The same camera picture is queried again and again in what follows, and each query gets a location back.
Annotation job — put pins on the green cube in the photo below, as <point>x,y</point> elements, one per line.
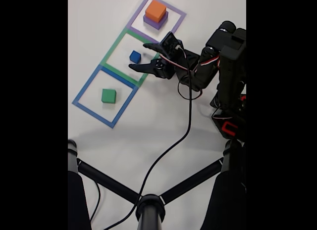
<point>109,96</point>

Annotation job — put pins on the black tripod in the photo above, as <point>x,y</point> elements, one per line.
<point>149,210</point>

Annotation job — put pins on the orange cube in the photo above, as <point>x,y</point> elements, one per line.
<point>155,10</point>

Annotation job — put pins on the black camera box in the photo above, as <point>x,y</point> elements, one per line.
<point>171,44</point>

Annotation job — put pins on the blue square frame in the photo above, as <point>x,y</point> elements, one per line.
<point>91,111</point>

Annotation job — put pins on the green square frame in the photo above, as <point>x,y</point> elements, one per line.
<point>119,73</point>

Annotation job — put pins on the large purple cube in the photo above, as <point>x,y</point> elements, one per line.
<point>154,24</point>

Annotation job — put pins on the small blue cube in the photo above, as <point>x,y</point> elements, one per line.
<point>135,56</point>

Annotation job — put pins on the purple square frame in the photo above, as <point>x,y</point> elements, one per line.
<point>144,34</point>

